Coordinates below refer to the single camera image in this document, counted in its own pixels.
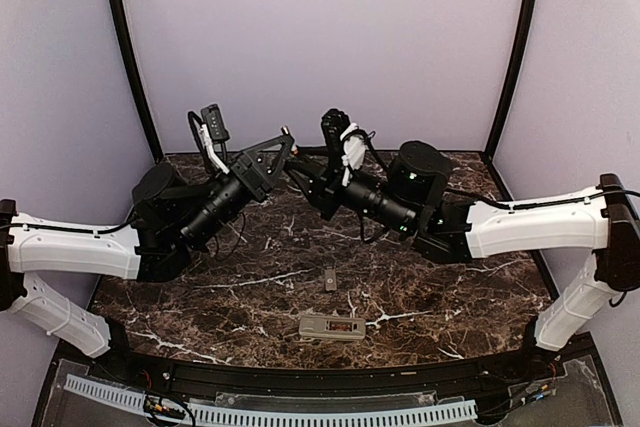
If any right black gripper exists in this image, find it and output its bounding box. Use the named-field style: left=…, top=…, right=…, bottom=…
left=284, top=145, right=417, bottom=235

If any gold grey AAA battery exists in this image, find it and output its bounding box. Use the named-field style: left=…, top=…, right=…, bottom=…
left=281, top=125, right=299, bottom=156

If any grey battery cover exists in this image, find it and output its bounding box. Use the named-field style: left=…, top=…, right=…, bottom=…
left=324, top=268, right=337, bottom=292

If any grey remote control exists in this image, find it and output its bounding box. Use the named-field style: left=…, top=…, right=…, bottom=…
left=298, top=315, right=366, bottom=341

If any red AAA battery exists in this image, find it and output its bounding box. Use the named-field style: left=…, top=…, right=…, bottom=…
left=328, top=321, right=354, bottom=332

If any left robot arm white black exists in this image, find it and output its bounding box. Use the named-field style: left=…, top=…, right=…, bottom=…
left=1, top=133, right=294, bottom=383

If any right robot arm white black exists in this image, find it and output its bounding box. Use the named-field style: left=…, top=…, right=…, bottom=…
left=285, top=135, right=639, bottom=381

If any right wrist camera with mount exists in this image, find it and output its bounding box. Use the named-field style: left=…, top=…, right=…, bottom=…
left=321, top=108, right=370, bottom=187

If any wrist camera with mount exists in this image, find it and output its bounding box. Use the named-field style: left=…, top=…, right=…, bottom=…
left=187, top=104, right=230, bottom=174
left=321, top=108, right=370, bottom=187

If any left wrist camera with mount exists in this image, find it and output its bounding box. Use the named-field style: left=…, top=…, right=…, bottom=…
left=187, top=104, right=230, bottom=174

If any left black frame post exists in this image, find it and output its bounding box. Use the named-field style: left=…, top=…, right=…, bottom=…
left=108, top=0, right=164, bottom=163

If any black frame post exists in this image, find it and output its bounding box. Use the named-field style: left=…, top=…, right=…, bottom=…
left=482, top=0, right=545, bottom=163
left=108, top=0, right=164, bottom=163

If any white slotted cable duct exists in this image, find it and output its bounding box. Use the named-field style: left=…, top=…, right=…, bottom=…
left=64, top=374, right=477, bottom=426

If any black front rail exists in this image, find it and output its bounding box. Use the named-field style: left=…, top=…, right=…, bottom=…
left=54, top=336, right=596, bottom=403

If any right black frame post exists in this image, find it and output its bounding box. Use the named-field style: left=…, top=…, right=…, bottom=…
left=482, top=0, right=545, bottom=163

